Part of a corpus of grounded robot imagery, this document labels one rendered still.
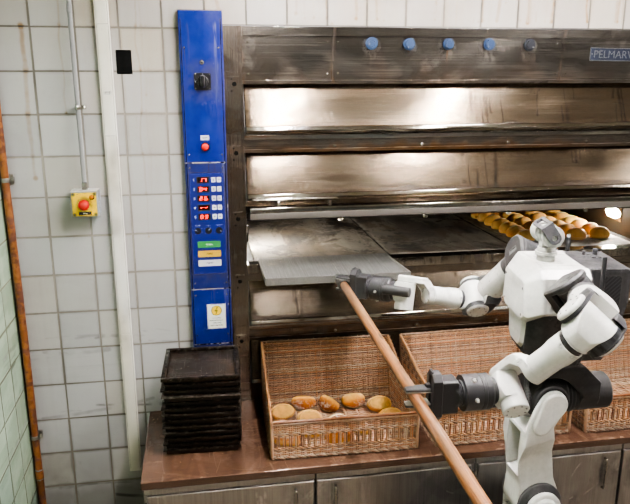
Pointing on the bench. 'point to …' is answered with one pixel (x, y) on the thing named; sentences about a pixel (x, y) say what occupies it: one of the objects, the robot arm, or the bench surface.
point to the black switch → (202, 81)
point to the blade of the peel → (327, 268)
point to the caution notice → (216, 316)
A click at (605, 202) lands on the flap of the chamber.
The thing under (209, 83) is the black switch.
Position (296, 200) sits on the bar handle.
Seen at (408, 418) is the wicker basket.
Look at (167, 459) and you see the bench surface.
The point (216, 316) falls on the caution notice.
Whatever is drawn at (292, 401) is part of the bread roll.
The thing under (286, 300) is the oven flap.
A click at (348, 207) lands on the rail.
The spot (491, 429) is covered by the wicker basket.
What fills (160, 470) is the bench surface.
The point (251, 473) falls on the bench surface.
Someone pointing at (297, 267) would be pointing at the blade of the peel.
